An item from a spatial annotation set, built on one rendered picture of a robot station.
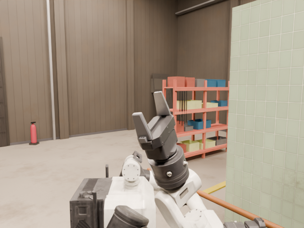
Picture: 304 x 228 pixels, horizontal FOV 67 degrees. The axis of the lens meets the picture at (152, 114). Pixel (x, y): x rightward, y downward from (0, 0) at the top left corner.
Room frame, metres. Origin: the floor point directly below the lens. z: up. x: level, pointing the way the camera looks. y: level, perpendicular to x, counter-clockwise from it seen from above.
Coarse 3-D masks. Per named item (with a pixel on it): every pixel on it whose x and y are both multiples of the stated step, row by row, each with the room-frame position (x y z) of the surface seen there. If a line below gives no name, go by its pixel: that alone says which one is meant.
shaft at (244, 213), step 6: (150, 168) 1.60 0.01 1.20; (198, 192) 1.23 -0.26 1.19; (204, 192) 1.21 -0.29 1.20; (204, 198) 1.20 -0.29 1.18; (210, 198) 1.16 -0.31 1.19; (216, 198) 1.14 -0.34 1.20; (222, 204) 1.10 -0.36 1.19; (228, 204) 1.08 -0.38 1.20; (234, 210) 1.05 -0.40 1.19; (240, 210) 1.03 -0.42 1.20; (246, 216) 1.00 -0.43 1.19; (252, 216) 0.98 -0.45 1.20; (258, 216) 0.97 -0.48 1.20; (270, 222) 0.92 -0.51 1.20
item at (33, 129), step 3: (33, 123) 7.11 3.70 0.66; (33, 126) 7.06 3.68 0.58; (30, 129) 7.05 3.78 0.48; (33, 129) 7.04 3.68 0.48; (33, 132) 7.04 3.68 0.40; (33, 135) 7.04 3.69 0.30; (36, 135) 7.13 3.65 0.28; (33, 138) 7.04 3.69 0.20; (36, 138) 7.11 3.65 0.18; (33, 141) 7.03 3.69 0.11; (36, 141) 7.10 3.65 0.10; (30, 144) 7.01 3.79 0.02; (33, 144) 7.00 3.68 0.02; (36, 144) 7.04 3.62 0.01
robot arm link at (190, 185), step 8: (184, 176) 0.52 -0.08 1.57; (192, 176) 0.57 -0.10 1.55; (160, 184) 0.52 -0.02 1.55; (168, 184) 0.51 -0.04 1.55; (176, 184) 0.51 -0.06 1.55; (184, 184) 0.54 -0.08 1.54; (192, 184) 0.55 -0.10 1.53; (200, 184) 0.58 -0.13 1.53; (168, 192) 0.53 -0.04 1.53; (176, 192) 0.52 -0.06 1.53; (184, 192) 0.54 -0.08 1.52; (192, 192) 0.56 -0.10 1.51; (176, 200) 0.52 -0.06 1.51; (184, 200) 0.54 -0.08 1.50
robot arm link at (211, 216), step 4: (204, 212) 0.91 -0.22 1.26; (208, 212) 0.91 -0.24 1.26; (212, 212) 0.91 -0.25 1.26; (208, 216) 0.89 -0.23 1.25; (212, 216) 0.89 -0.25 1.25; (216, 216) 0.89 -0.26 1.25; (208, 220) 0.87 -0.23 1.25; (212, 220) 0.87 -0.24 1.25; (216, 220) 0.87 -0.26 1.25; (212, 224) 0.85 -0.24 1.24; (216, 224) 0.85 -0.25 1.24; (220, 224) 0.85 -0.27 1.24
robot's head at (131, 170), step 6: (132, 156) 0.89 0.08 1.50; (126, 162) 0.82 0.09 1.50; (132, 162) 0.81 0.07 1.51; (138, 162) 0.89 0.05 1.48; (126, 168) 0.80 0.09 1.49; (132, 168) 0.80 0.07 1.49; (138, 168) 0.80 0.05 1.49; (126, 174) 0.80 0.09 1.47; (132, 174) 0.80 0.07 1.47; (138, 174) 0.80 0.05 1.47; (126, 180) 0.84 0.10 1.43; (132, 180) 0.80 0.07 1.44; (138, 180) 0.84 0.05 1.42
